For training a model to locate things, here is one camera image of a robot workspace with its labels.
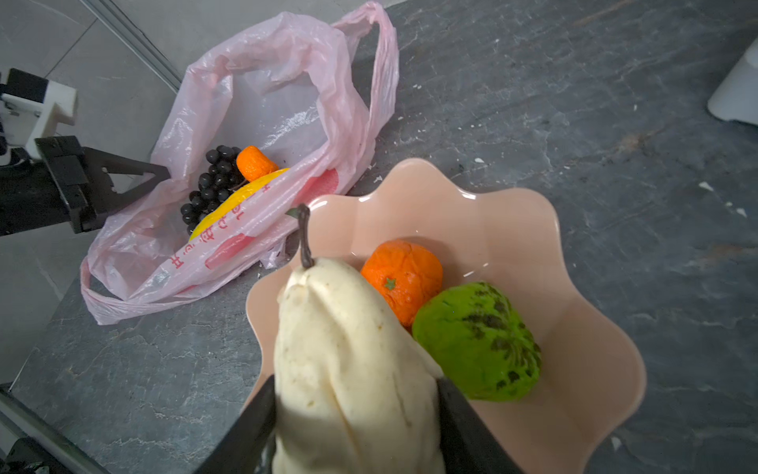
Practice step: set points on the orange fake tangerine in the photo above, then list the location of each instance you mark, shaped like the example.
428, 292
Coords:
253, 164
406, 274

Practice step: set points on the green fake fruit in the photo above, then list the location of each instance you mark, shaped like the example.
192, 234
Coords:
480, 342

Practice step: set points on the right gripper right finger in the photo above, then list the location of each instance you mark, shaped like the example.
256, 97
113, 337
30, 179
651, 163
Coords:
467, 445

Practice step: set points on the dark fake grapes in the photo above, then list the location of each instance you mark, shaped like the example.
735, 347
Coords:
215, 185

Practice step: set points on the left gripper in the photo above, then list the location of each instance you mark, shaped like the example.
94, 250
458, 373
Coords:
81, 186

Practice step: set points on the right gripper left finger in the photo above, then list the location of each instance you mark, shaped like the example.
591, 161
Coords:
249, 445

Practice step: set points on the white digital timer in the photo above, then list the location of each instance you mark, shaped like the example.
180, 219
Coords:
735, 100

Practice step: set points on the pink scalloped bowl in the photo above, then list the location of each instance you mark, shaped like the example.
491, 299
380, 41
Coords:
592, 375

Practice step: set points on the yellow fake banana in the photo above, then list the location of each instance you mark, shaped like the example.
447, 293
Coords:
235, 200

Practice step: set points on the beige fake pear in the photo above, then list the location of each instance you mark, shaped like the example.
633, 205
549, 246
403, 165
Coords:
355, 393

